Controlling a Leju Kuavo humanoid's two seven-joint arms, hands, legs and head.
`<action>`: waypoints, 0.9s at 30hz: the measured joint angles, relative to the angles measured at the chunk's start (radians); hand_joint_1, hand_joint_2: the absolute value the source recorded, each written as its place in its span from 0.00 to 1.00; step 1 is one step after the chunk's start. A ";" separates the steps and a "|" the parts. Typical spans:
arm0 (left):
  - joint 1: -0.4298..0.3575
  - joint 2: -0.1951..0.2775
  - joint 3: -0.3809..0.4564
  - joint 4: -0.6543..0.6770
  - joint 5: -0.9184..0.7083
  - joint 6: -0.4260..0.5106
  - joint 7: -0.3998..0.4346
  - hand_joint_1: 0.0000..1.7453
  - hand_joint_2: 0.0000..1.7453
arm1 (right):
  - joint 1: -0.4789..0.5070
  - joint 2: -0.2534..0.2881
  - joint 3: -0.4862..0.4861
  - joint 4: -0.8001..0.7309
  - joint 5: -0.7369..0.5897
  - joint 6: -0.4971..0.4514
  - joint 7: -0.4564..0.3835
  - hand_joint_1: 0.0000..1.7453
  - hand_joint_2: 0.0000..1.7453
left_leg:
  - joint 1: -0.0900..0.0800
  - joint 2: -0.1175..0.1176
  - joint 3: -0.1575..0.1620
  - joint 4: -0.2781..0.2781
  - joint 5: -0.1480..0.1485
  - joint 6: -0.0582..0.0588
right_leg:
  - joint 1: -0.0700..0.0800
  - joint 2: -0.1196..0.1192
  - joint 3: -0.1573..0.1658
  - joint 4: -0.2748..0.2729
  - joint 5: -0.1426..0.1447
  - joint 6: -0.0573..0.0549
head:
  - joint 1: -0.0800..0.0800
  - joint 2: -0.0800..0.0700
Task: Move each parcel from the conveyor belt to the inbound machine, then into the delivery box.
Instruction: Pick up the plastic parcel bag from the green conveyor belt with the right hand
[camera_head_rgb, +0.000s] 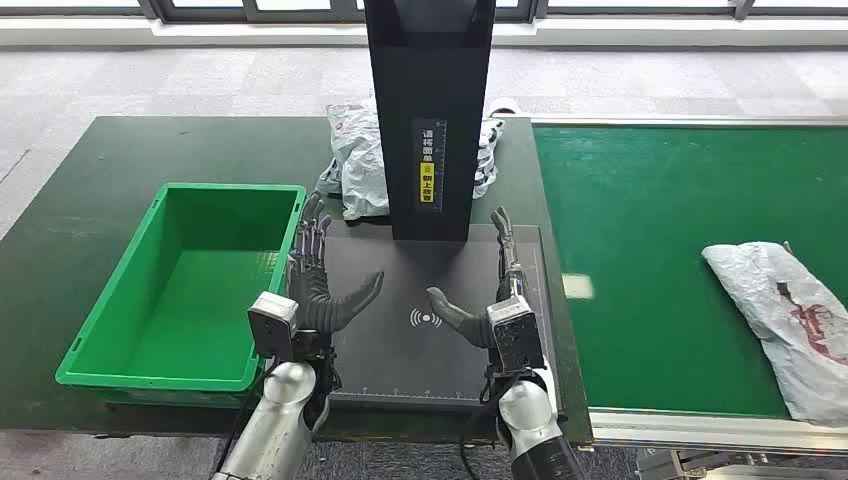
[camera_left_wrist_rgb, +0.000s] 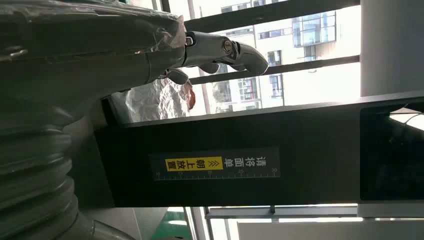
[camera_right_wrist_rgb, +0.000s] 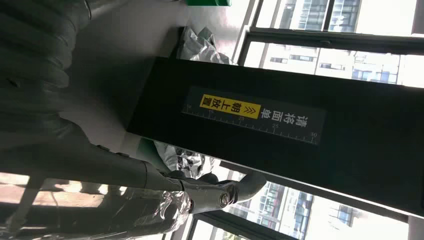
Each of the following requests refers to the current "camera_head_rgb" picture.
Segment speckled right wrist camera box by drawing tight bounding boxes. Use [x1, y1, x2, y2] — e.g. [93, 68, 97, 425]
[486, 296, 548, 376]

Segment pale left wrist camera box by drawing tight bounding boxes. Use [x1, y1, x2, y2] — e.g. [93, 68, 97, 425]
[246, 291, 301, 362]

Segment crumpled grey parcel bag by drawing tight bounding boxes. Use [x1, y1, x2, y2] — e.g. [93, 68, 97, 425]
[314, 99, 392, 222]

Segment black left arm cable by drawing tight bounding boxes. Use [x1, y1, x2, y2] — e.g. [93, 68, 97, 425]
[221, 360, 276, 478]

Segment black scanner column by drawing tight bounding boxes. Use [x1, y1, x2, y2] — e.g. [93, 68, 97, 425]
[362, 0, 497, 243]

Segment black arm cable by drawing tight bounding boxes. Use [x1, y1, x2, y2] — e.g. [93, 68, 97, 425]
[221, 360, 276, 478]
[458, 370, 511, 480]

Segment black white patterned parcel bag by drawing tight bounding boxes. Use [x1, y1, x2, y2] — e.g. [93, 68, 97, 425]
[471, 115, 506, 200]

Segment aluminium conveyor frame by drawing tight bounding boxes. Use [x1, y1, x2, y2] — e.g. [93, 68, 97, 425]
[526, 113, 848, 458]

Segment green plastic crate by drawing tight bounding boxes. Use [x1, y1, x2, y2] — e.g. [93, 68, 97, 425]
[54, 182, 308, 409]

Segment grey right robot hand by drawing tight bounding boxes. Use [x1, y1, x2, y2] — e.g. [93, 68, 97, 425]
[425, 206, 531, 351]

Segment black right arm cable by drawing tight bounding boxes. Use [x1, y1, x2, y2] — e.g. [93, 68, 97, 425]
[458, 370, 511, 480]

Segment grey parcel bag red print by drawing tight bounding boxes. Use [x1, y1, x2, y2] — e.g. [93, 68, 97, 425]
[700, 241, 848, 429]

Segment dark green table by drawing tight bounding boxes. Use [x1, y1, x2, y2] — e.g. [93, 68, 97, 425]
[0, 115, 594, 446]

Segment black yellow column label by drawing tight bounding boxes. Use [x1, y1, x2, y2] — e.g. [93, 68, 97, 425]
[411, 117, 448, 213]

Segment black scanner platform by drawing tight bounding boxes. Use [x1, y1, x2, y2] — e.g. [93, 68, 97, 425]
[321, 220, 566, 420]

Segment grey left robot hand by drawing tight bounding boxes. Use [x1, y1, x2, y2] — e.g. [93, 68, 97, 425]
[286, 190, 386, 336]

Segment green conveyor belt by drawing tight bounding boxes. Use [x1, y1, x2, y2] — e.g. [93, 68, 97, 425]
[531, 124, 848, 420]

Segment metal conveyor support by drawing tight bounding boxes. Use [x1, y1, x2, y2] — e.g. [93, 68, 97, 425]
[635, 449, 848, 480]

